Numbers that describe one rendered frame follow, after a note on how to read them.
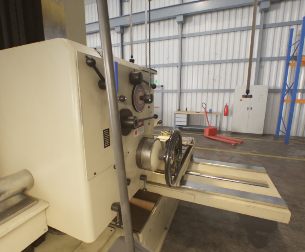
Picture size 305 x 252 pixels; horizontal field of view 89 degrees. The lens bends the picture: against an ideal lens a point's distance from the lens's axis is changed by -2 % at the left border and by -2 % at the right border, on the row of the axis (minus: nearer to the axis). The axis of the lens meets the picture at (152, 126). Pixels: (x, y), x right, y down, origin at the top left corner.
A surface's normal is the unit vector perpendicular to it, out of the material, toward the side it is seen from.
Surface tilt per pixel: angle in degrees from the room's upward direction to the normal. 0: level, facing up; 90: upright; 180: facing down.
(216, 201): 90
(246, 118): 90
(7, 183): 49
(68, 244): 0
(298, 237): 0
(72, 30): 90
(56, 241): 0
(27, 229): 90
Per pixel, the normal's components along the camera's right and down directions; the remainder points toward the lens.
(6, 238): 0.93, 0.07
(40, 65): -0.37, 0.18
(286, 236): 0.00, -0.98
